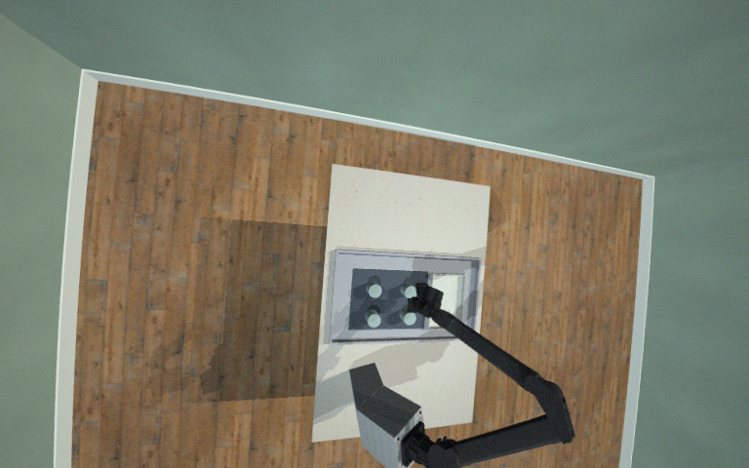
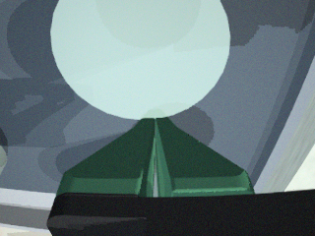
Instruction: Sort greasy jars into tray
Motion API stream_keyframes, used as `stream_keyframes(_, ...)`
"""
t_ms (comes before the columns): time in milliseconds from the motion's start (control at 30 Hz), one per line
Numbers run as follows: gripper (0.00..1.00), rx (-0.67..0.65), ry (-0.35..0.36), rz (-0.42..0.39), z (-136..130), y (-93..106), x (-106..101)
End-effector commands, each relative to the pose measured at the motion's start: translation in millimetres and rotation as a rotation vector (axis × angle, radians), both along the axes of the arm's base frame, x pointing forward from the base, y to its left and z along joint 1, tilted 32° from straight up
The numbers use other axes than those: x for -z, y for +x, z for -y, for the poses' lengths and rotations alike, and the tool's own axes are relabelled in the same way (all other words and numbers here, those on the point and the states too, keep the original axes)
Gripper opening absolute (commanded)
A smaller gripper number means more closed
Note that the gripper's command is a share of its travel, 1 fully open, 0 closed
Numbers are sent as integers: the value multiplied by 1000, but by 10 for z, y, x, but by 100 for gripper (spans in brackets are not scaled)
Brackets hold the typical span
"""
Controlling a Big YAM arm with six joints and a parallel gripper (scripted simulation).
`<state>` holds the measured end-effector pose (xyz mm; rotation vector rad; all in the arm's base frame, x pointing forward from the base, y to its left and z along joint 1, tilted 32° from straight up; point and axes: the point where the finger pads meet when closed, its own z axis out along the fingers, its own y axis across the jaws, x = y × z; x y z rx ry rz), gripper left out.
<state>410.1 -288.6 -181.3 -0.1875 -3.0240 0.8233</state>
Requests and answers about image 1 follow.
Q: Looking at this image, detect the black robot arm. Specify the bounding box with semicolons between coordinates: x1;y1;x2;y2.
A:
401;283;575;468

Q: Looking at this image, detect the white shallow tray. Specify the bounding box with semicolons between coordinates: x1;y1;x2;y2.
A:
426;273;466;330

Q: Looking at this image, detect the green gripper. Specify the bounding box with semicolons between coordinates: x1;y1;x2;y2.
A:
407;296;419;313

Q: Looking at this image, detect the clear glass jar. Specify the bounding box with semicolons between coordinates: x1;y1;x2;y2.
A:
400;283;416;298
366;282;382;298
400;308;416;326
365;309;381;328

